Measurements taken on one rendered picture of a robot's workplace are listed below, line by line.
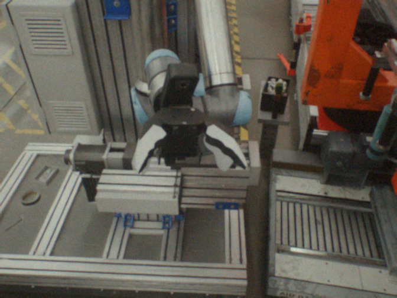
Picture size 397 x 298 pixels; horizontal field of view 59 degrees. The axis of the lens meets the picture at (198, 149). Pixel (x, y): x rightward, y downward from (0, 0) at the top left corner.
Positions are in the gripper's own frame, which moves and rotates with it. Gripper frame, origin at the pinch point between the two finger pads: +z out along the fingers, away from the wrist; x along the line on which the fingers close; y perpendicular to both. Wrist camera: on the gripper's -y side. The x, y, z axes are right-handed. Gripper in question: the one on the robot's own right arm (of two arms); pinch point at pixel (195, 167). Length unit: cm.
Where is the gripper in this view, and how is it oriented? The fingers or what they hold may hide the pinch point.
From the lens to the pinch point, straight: 47.1
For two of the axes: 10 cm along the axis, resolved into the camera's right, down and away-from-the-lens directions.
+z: 2.0, 6.3, -7.5
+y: -1.3, 7.8, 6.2
